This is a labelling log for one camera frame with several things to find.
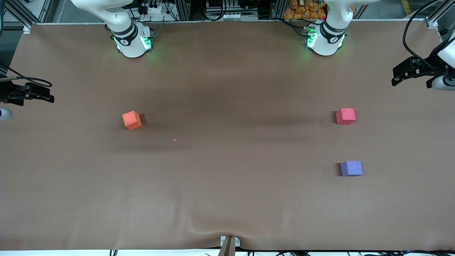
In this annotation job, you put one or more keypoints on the grey table clamp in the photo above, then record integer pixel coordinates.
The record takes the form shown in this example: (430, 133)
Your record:
(229, 247)

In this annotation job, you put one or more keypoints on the pile of orange bags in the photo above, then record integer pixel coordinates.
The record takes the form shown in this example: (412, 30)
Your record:
(302, 10)

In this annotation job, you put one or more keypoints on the purple foam block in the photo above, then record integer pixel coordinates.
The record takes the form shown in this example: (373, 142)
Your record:
(352, 169)

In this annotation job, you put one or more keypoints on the orange foam block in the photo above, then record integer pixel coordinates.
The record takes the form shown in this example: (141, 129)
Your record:
(131, 121)

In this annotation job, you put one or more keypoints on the white connector strip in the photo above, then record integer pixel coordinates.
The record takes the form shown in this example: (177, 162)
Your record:
(233, 16)

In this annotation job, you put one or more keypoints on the white corner bracket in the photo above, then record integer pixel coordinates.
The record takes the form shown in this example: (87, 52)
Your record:
(432, 23)
(27, 29)

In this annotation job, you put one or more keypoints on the green-lit controller box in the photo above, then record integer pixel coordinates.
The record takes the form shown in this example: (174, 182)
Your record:
(147, 41)
(308, 35)

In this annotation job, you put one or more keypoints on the red foam block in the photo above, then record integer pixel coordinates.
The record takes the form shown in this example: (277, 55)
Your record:
(345, 116)

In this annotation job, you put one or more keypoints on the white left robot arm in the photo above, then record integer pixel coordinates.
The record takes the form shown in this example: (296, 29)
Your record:
(327, 44)

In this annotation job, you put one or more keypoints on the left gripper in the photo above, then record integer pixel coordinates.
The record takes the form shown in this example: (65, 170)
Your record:
(431, 64)

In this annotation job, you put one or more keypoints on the white power strip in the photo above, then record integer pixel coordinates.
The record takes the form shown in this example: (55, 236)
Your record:
(154, 10)

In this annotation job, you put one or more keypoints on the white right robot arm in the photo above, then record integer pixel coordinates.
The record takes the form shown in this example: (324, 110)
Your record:
(131, 46)

